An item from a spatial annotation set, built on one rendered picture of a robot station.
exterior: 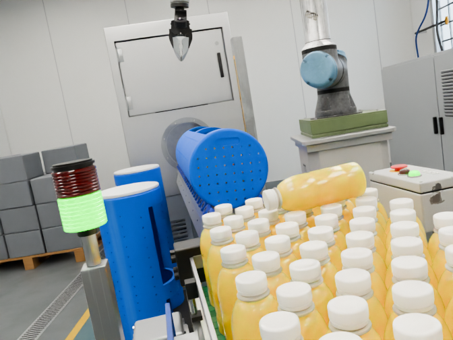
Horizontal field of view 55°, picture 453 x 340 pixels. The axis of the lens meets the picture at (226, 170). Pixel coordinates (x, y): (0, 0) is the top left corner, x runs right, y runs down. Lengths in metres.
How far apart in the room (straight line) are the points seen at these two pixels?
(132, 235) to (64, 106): 5.15
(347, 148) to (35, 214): 3.87
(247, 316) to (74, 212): 0.29
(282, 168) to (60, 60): 3.58
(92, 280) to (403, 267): 0.43
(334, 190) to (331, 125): 0.75
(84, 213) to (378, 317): 0.41
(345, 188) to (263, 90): 5.59
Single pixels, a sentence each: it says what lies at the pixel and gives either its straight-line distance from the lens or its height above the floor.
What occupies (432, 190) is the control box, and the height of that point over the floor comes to 1.08.
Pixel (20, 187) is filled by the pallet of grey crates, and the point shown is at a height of 0.86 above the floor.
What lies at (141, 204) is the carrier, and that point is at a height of 0.98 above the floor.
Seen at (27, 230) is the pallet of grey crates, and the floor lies 0.41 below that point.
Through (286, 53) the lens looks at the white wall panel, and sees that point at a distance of 6.46.
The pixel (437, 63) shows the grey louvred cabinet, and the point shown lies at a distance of 3.32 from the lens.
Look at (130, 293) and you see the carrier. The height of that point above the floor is 0.62.
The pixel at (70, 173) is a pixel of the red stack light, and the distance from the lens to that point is 0.65.
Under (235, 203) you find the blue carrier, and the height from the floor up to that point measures 0.97.
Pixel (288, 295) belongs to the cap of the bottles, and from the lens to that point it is 0.49.
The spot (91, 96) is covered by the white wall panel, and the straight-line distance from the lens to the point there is 6.70.
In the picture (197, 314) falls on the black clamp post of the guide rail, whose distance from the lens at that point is 0.91.
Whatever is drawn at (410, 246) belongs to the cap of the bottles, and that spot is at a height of 1.09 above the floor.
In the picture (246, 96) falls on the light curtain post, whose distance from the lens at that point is 2.58.
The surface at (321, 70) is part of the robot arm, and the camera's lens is 1.46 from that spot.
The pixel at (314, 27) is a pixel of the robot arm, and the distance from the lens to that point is 1.50.
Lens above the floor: 1.30
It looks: 8 degrees down
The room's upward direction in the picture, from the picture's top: 9 degrees counter-clockwise
